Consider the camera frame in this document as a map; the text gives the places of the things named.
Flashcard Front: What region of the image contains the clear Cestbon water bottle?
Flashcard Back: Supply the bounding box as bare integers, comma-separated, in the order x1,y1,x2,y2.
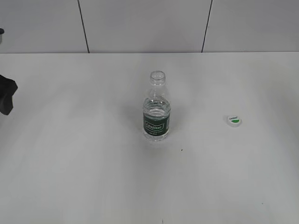
142,70,171,141

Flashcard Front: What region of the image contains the white green bottle cap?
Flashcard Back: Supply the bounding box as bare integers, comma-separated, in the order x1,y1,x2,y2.
226,115,242,127

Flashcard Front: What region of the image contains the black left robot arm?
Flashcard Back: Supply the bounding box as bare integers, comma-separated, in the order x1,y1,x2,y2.
0,75,18,115

